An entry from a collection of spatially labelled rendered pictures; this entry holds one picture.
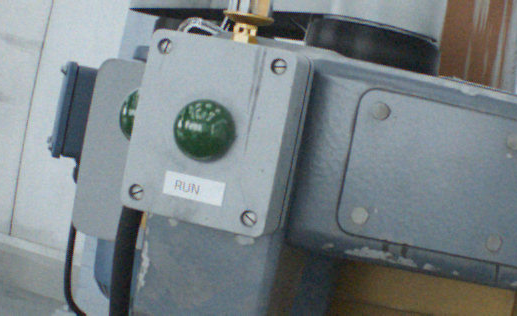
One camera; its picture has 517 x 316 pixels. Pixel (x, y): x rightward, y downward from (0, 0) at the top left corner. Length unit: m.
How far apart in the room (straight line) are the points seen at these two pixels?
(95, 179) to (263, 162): 0.51
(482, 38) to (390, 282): 0.33
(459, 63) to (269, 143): 0.55
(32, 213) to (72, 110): 5.29
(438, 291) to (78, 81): 0.41
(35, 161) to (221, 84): 5.78
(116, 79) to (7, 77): 5.39
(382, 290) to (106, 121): 0.33
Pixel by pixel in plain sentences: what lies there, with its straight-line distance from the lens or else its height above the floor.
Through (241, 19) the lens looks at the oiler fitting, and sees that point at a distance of 0.65.
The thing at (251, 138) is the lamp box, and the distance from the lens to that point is 0.57.
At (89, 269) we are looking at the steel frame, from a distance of 5.76.
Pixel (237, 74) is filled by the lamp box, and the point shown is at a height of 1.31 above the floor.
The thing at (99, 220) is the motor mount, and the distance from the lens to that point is 1.06.
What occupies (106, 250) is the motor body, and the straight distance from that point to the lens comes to 1.11.
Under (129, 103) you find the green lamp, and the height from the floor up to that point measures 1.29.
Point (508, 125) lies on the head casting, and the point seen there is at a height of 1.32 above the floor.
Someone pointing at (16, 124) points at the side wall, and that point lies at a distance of 6.40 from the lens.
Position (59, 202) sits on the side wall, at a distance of 6.28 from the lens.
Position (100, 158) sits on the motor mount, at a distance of 1.06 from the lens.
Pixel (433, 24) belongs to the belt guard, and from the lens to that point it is 0.75.
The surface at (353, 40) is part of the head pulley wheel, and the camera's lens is 0.72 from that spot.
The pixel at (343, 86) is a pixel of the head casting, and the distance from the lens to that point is 0.61.
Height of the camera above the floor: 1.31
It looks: 3 degrees down
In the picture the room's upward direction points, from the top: 11 degrees clockwise
